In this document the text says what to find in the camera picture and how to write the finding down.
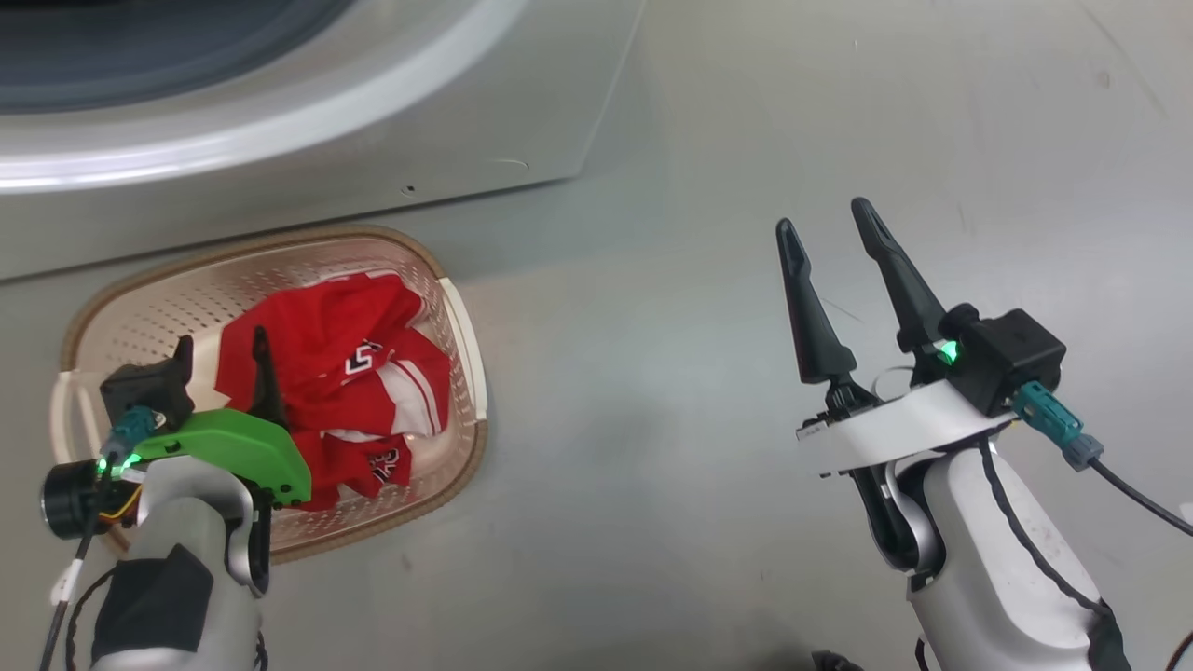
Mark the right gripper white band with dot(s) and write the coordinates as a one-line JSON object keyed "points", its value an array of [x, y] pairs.
{"points": [[904, 429]]}

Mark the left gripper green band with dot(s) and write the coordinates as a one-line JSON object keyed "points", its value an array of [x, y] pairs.
{"points": [[233, 443]]}

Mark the red and white jersey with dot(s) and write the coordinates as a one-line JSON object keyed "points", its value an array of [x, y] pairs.
{"points": [[326, 335]]}

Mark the cream perforated laundry basket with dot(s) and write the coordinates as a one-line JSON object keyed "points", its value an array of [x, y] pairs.
{"points": [[168, 298]]}

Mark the white front-load washing machine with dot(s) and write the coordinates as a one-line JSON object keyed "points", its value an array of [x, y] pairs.
{"points": [[326, 177]]}

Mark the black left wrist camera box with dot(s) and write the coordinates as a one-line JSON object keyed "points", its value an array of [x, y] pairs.
{"points": [[140, 387]]}

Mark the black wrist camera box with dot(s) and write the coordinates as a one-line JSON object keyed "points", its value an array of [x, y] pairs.
{"points": [[140, 387], [1011, 354]]}

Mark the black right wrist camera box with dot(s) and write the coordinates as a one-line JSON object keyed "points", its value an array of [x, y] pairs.
{"points": [[1011, 354]]}

